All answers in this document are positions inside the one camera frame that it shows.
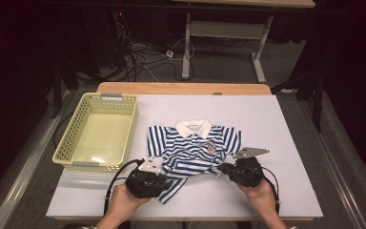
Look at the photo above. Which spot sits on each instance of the person's left hand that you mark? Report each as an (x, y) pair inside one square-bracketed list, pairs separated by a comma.
[(125, 200)]

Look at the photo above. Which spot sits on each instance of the person's right hand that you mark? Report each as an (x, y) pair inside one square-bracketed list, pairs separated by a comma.
[(260, 194)]

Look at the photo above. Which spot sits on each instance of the metal floor rail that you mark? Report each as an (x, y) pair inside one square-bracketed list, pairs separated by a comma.
[(333, 165), (22, 171)]

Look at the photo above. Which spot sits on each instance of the white power adapter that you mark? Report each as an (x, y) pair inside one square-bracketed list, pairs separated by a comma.
[(169, 53)]

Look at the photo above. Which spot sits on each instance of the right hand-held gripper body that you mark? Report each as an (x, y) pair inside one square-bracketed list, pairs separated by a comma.
[(246, 173)]

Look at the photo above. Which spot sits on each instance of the white metal desk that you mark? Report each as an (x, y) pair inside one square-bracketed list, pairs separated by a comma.
[(225, 30)]

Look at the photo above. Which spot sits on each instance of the yellow plastic basket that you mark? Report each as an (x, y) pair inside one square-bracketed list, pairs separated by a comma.
[(76, 127)]

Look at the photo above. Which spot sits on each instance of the blue white striped baby romper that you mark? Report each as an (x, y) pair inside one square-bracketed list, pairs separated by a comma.
[(190, 152)]

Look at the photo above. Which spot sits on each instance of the black metal stand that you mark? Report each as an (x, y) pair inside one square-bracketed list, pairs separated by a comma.
[(57, 89), (317, 105)]

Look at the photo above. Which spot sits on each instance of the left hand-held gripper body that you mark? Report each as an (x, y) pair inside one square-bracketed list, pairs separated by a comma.
[(146, 184)]

